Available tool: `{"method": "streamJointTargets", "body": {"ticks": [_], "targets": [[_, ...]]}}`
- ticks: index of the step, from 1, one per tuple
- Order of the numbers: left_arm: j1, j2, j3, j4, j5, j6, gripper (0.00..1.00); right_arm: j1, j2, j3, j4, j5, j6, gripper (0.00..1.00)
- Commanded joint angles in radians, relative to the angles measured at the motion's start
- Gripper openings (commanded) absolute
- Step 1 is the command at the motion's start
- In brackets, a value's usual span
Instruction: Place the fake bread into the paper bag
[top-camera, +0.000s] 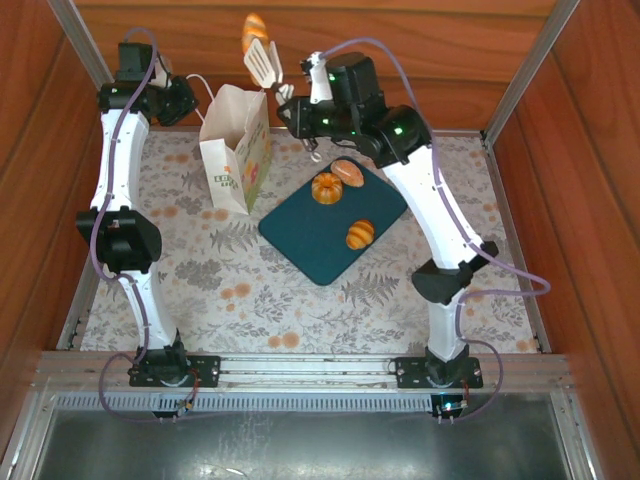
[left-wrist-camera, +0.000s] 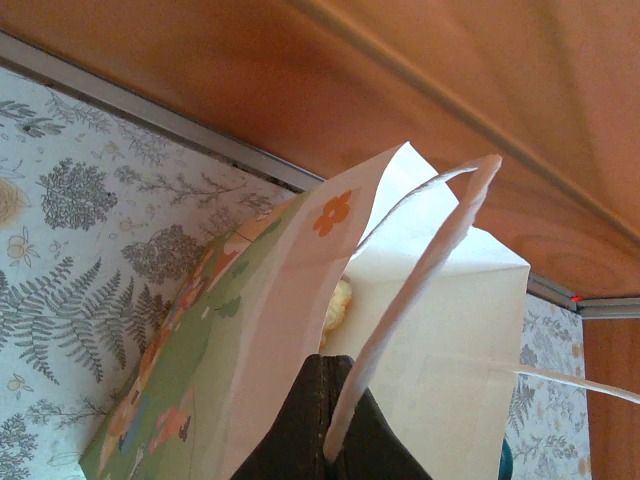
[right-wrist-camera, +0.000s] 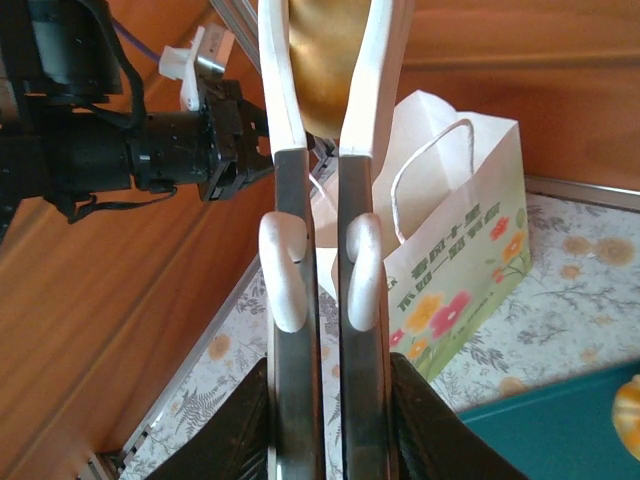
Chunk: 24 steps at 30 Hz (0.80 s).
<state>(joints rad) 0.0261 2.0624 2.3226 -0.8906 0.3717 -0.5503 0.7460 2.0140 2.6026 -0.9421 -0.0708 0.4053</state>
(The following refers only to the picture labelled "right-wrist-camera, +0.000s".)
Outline teal rectangular mat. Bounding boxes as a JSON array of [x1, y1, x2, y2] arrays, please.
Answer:
[[457, 362, 640, 480]]

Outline white-tipped metal tongs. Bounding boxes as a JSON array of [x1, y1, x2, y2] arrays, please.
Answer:
[[257, 0, 396, 480]]

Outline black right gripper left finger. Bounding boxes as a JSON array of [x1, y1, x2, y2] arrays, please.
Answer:
[[143, 355, 274, 480]]

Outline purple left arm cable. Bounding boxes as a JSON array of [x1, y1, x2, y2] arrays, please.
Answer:
[[110, 15, 165, 62]]

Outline aluminium back rail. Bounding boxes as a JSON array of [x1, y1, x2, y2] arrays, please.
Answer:
[[523, 174, 640, 207]]

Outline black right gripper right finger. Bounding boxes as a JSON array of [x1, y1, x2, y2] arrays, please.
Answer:
[[389, 351, 530, 480]]

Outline aluminium frame post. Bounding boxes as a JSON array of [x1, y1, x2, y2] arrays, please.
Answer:
[[208, 0, 264, 59]]

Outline aluminium side rail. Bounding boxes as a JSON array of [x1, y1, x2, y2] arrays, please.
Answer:
[[84, 259, 264, 480]]

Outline thin black cable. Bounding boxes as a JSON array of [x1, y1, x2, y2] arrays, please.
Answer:
[[65, 191, 179, 225]]

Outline white flower-print paper bag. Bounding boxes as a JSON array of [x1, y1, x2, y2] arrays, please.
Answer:
[[309, 89, 534, 386]]

